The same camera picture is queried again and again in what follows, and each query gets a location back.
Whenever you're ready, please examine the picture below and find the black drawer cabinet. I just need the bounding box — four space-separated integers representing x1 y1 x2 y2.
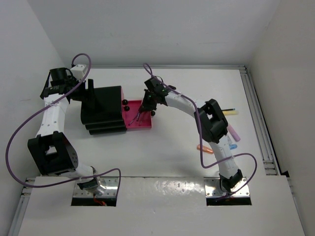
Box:
81 86 126 135

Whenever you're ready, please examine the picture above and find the pink bottom drawer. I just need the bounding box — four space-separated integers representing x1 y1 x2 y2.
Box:
123 100 152 130

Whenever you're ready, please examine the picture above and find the orange highlighter near arm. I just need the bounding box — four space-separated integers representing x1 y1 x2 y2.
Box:
197 145 214 154

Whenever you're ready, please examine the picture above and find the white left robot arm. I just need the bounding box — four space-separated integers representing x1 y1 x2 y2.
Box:
28 64 106 195

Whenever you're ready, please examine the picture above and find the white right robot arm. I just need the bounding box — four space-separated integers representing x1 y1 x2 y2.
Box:
139 77 243 193

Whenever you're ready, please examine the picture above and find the yellow highlighter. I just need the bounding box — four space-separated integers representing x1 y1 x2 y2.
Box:
223 110 239 116

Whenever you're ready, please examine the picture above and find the pink highlighter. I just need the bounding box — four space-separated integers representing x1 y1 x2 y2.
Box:
227 125 241 142

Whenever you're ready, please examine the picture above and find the blue highlighter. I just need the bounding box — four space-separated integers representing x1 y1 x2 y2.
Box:
229 144 238 150

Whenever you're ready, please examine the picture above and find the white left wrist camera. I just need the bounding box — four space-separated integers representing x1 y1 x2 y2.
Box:
70 64 88 81

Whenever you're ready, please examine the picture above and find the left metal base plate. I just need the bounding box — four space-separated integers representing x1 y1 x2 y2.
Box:
73 177 120 199

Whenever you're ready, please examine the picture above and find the metal base plate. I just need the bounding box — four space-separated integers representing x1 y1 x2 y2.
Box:
204 177 251 197
73 177 120 199

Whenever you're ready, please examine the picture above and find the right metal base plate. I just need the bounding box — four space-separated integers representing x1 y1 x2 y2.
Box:
204 177 251 197

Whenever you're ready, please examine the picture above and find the aluminium rail right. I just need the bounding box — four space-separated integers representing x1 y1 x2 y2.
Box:
240 67 281 176

